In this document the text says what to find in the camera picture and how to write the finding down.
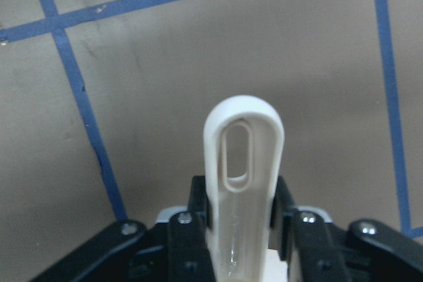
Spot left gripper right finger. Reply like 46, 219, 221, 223
270, 176, 349, 281

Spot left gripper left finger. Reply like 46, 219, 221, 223
168, 176, 215, 281

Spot white hand brush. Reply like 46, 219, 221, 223
203, 95, 285, 281

